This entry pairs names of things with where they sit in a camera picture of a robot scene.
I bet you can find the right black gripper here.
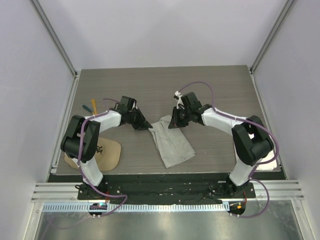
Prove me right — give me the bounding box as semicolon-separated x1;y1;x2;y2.
169;106;192;129

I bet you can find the grey cloth napkin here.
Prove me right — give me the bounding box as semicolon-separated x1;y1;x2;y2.
149;115;196;169

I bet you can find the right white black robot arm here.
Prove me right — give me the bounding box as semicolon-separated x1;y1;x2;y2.
168;104;274;198

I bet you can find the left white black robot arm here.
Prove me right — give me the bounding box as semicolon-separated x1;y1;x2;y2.
60;107;153;200

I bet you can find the beige cap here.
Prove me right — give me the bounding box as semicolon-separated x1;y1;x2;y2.
62;138;123;172

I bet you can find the white folded towel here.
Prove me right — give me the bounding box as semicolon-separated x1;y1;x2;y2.
233;144;279;172

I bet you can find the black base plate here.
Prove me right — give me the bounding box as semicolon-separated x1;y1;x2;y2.
75;173;256;205

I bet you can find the white slotted cable duct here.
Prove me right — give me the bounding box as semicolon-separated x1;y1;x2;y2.
42;202;230;213

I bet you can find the left aluminium frame post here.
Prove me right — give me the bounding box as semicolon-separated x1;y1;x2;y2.
29;0;78;78

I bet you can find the aluminium frame post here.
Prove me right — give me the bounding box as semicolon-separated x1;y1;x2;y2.
29;0;78;78
249;0;297;74

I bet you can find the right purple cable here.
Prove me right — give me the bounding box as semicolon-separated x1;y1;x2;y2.
178;81;280;218

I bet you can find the right aluminium frame post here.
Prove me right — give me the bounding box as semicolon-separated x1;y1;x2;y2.
249;0;297;74

